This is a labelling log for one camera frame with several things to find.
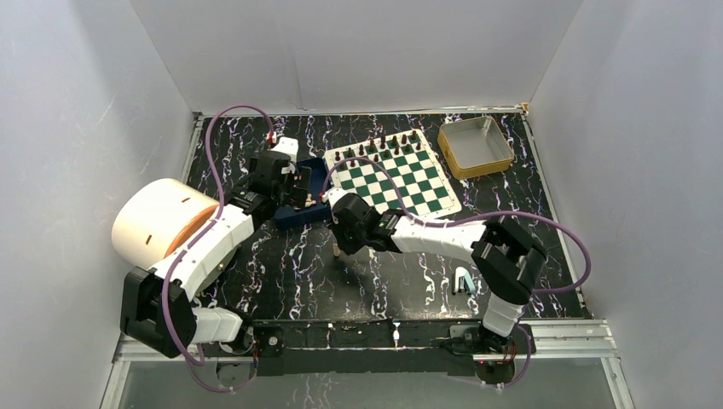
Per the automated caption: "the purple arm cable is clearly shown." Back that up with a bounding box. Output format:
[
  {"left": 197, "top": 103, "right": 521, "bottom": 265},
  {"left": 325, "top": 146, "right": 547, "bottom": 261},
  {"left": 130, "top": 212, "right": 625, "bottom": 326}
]
[
  {"left": 160, "top": 104, "right": 278, "bottom": 394},
  {"left": 321, "top": 158, "right": 593, "bottom": 388}
]

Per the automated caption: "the gold tin box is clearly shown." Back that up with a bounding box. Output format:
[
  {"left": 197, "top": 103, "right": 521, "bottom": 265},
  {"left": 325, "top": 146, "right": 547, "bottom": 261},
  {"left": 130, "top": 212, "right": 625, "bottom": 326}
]
[{"left": 437, "top": 116, "right": 515, "bottom": 180}]

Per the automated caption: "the dark blue tin box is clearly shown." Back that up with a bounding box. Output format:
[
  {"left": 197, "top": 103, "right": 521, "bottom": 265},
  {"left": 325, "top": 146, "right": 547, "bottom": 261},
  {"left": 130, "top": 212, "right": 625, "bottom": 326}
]
[{"left": 273, "top": 158, "right": 332, "bottom": 231}]

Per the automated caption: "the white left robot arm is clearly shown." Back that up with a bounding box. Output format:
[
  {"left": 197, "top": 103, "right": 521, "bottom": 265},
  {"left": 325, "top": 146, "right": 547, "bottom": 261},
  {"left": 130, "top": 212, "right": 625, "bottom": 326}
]
[{"left": 112, "top": 138, "right": 309, "bottom": 358}]

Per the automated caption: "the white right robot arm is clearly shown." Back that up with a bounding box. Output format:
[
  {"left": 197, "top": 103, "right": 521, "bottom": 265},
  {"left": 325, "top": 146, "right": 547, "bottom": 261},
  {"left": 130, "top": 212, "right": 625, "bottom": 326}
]
[{"left": 322, "top": 188, "right": 547, "bottom": 354}]

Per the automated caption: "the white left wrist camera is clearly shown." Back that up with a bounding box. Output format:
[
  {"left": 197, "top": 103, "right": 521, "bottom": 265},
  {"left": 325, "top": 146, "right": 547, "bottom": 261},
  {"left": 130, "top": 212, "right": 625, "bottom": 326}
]
[{"left": 271, "top": 136, "right": 299, "bottom": 163}]

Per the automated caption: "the white orange cylindrical appliance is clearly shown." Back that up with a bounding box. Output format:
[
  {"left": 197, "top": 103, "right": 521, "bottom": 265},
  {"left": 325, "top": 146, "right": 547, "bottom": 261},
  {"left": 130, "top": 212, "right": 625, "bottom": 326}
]
[{"left": 111, "top": 178, "right": 218, "bottom": 271}]

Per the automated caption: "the small white blue stapler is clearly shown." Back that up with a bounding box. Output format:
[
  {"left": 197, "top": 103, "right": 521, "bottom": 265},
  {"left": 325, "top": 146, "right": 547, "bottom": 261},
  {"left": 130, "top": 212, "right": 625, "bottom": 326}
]
[{"left": 453, "top": 267, "right": 476, "bottom": 295}]

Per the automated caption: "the green white chess board mat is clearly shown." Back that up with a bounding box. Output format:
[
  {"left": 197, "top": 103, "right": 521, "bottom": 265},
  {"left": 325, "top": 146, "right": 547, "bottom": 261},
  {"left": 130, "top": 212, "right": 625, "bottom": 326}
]
[{"left": 323, "top": 129, "right": 461, "bottom": 218}]

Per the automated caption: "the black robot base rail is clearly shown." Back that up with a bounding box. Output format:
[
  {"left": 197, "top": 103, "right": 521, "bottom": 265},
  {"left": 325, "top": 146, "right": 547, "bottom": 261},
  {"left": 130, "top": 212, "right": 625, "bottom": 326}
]
[{"left": 203, "top": 319, "right": 537, "bottom": 386}]

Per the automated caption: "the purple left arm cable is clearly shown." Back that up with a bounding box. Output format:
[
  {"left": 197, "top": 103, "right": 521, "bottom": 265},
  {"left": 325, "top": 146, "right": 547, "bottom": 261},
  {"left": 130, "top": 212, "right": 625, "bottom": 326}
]
[{"left": 160, "top": 104, "right": 278, "bottom": 394}]

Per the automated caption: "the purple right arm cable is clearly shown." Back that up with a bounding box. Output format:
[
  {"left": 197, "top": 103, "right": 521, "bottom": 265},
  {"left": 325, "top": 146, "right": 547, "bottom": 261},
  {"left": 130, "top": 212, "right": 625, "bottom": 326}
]
[{"left": 321, "top": 158, "right": 593, "bottom": 388}]

